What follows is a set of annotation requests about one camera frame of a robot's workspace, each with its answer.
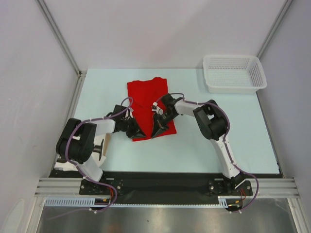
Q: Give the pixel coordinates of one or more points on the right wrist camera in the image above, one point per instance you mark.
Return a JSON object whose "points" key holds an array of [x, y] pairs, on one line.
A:
{"points": [[156, 109]]}

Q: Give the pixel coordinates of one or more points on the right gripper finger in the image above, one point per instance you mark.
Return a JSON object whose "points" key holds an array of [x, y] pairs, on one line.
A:
{"points": [[158, 130], [156, 122]]}

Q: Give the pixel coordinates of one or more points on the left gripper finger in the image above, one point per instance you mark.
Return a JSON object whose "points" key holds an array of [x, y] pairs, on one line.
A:
{"points": [[136, 136], [136, 127]]}

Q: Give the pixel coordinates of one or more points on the red t shirt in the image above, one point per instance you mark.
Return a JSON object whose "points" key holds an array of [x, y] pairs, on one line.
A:
{"points": [[144, 94]]}

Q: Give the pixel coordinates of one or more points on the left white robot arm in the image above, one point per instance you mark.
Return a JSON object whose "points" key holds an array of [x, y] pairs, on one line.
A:
{"points": [[77, 141]]}

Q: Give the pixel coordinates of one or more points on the white slotted cable duct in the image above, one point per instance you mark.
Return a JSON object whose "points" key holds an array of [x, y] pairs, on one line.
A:
{"points": [[100, 203]]}

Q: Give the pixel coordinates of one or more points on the white perforated plastic basket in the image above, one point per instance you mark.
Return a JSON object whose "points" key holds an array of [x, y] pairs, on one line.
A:
{"points": [[233, 74]]}

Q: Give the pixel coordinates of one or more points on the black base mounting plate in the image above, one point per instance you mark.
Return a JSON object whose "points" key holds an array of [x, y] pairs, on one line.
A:
{"points": [[170, 197]]}

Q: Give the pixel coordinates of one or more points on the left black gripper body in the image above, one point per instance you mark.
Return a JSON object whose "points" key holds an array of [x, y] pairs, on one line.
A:
{"points": [[128, 127]]}

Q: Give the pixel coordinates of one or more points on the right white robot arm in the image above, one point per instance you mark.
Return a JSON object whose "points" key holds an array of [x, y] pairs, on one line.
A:
{"points": [[213, 124]]}

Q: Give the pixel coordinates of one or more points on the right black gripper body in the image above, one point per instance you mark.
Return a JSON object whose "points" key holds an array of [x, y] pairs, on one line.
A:
{"points": [[164, 119]]}

